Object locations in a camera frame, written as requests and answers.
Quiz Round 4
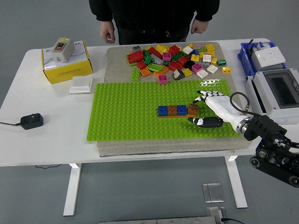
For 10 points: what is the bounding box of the grey metal bracket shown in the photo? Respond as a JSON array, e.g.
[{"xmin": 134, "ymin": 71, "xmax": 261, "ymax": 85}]
[{"xmin": 205, "ymin": 206, "xmax": 227, "ymax": 224}]

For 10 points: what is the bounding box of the black cable under table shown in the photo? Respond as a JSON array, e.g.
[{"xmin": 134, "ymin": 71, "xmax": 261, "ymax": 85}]
[{"xmin": 35, "ymin": 164, "xmax": 62, "ymax": 169}]

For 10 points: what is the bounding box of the large red toy brick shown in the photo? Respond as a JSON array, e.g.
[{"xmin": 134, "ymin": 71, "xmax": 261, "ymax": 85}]
[{"xmin": 126, "ymin": 50, "xmax": 144, "ymax": 63}]

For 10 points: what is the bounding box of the person's left hand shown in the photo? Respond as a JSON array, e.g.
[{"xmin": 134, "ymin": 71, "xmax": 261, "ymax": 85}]
[{"xmin": 191, "ymin": 19, "xmax": 209, "ymax": 34}]

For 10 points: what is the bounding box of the blue plastic bin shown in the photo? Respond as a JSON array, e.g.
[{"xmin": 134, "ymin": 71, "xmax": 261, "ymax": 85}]
[{"xmin": 237, "ymin": 42, "xmax": 288, "ymax": 77}]

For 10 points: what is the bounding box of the yellow cardboard box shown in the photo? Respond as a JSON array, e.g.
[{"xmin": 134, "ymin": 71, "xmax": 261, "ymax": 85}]
[{"xmin": 41, "ymin": 39, "xmax": 94, "ymax": 84}]

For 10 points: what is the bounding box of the grey metal bar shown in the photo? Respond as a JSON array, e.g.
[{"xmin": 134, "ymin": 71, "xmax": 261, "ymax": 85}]
[{"xmin": 99, "ymin": 216, "xmax": 218, "ymax": 224}]

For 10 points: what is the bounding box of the green studded baseplate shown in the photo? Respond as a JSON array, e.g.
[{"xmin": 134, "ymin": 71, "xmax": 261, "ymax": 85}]
[{"xmin": 85, "ymin": 79, "xmax": 243, "ymax": 142}]

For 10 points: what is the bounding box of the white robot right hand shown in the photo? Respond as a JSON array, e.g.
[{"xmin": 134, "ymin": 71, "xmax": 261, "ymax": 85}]
[{"xmin": 187, "ymin": 90, "xmax": 249, "ymax": 131}]

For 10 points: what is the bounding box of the long grey toy brick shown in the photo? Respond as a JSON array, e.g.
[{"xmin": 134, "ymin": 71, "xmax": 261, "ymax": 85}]
[{"xmin": 150, "ymin": 54, "xmax": 164, "ymax": 65}]

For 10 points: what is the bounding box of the black power adapter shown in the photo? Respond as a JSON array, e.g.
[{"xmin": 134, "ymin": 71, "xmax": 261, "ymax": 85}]
[{"xmin": 20, "ymin": 113, "xmax": 44, "ymax": 131}]

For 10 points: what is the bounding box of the long lime green brick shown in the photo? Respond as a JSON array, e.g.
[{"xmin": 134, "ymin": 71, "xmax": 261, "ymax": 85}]
[
  {"xmin": 146, "ymin": 63, "xmax": 164, "ymax": 72},
  {"xmin": 130, "ymin": 68, "xmax": 141, "ymax": 82}
]

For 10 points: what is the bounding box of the white wall switch plate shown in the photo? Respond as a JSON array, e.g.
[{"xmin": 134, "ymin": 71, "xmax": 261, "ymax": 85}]
[{"xmin": 69, "ymin": 76, "xmax": 93, "ymax": 95}]

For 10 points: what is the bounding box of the grey metal device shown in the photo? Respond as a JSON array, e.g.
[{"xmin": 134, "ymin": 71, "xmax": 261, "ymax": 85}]
[{"xmin": 247, "ymin": 47, "xmax": 260, "ymax": 72}]

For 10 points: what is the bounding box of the large metal floor plate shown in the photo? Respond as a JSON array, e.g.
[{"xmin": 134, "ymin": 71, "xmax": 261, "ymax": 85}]
[{"xmin": 202, "ymin": 183, "xmax": 225, "ymax": 203}]

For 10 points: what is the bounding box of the white wall socket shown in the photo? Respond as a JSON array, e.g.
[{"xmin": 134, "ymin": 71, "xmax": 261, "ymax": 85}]
[{"xmin": 254, "ymin": 46, "xmax": 286, "ymax": 68}]

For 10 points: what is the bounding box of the black floor cable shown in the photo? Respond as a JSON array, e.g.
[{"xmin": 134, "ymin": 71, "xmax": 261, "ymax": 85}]
[{"xmin": 221, "ymin": 217, "xmax": 246, "ymax": 224}]

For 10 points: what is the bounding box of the dark green toy brick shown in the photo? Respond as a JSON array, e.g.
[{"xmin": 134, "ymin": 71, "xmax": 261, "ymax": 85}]
[{"xmin": 142, "ymin": 49, "xmax": 152, "ymax": 65}]

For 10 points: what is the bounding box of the person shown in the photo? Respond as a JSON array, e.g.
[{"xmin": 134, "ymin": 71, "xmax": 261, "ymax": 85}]
[{"xmin": 88, "ymin": 0, "xmax": 221, "ymax": 45}]

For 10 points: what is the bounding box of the grey enclosure with window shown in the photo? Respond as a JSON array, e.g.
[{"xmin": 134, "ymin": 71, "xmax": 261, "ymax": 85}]
[{"xmin": 244, "ymin": 68, "xmax": 299, "ymax": 124}]

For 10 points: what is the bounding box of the person's right hand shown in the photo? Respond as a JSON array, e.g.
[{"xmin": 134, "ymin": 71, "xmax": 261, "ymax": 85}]
[{"xmin": 100, "ymin": 20, "xmax": 116, "ymax": 44}]

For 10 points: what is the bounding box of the grey push-button switch box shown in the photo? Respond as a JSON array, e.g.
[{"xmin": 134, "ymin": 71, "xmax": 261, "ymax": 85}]
[{"xmin": 50, "ymin": 37, "xmax": 76, "ymax": 63}]

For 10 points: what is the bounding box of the white table leg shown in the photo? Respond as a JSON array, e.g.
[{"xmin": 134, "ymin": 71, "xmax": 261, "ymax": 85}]
[
  {"xmin": 63, "ymin": 163, "xmax": 82, "ymax": 217},
  {"xmin": 224, "ymin": 155, "xmax": 248, "ymax": 209}
]

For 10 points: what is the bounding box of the grey-brown mat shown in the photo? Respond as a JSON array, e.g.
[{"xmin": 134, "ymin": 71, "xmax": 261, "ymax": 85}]
[{"xmin": 97, "ymin": 42, "xmax": 252, "ymax": 157}]

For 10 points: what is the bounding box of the grey sloped toy brick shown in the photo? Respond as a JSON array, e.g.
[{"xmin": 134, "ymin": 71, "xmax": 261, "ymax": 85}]
[{"xmin": 172, "ymin": 69, "xmax": 185, "ymax": 81}]

